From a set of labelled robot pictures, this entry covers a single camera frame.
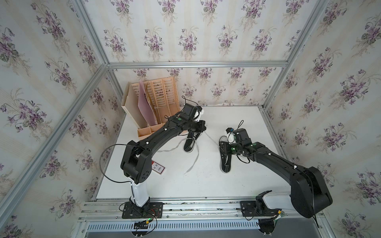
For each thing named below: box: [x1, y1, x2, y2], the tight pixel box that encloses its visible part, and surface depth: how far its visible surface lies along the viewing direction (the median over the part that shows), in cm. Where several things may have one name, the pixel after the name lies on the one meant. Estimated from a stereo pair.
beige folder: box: [121, 81, 148, 129], surface depth 87 cm
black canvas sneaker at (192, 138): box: [183, 130, 202, 153], surface depth 97 cm
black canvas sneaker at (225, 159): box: [218, 136, 232, 174], surface depth 90 cm
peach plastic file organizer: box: [131, 76, 181, 140], surface depth 110 cm
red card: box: [151, 160, 166, 175], surface depth 88 cm
